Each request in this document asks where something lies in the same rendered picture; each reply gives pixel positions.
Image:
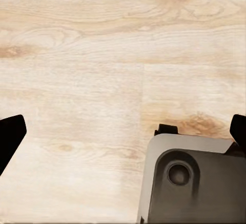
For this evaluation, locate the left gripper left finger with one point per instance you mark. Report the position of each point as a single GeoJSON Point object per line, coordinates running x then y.
{"type": "Point", "coordinates": [12, 131]}

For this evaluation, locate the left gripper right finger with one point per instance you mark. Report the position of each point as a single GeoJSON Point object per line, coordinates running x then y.
{"type": "Point", "coordinates": [238, 130]}

